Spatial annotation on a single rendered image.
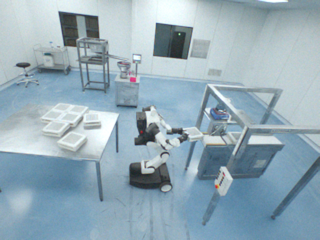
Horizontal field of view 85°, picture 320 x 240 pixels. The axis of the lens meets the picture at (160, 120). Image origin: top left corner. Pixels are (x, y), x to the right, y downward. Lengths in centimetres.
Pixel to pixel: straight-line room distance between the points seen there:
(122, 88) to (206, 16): 428
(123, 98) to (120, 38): 305
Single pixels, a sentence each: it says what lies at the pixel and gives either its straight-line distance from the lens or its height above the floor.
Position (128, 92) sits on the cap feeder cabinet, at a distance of 476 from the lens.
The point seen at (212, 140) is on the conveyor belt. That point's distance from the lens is 278.
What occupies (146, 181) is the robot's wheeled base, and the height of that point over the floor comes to 17.
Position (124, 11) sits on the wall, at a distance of 721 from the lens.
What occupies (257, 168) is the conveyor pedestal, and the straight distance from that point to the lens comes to 360.
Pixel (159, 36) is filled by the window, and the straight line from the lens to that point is 722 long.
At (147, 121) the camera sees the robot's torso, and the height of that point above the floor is 123.
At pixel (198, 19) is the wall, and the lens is 738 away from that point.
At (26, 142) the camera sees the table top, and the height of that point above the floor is 86.
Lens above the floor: 240
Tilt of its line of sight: 32 degrees down
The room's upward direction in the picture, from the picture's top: 8 degrees clockwise
